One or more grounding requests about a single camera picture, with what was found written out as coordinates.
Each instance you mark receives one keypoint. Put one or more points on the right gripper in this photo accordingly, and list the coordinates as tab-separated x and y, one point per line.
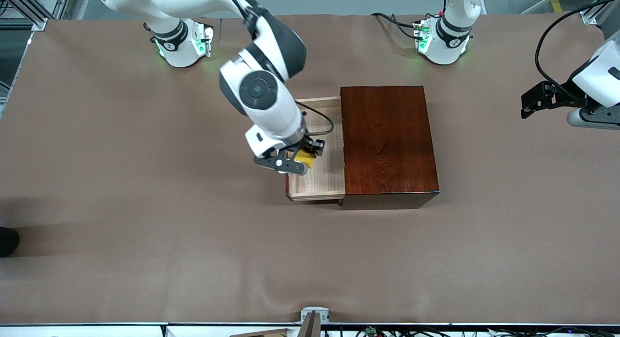
308	144

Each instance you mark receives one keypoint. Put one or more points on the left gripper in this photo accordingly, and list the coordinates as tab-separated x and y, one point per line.
565	98

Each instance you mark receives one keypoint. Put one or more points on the yellow cube block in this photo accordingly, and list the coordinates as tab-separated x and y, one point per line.
305	159

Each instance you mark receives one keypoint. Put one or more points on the light wood drawer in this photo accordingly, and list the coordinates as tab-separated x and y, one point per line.
329	182

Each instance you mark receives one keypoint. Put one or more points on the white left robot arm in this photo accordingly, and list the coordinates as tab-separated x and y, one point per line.
450	41

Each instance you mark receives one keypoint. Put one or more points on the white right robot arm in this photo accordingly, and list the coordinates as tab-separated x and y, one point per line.
261	90

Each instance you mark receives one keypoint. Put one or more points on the dark wooden cabinet box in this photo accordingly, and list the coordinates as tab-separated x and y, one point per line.
397	148

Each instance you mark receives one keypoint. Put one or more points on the table cover sheet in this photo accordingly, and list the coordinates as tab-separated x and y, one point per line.
145	254

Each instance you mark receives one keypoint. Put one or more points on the grey metal stand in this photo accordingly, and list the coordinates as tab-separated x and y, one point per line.
63	0

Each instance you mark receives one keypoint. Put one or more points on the black rounded shoe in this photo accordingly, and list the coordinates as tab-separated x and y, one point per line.
7	241

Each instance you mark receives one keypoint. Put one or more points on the aluminium frame profile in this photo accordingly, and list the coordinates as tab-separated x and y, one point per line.
588	18
36	23

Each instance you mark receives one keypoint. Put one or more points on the grey metal camera bracket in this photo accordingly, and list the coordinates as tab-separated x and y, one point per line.
315	315

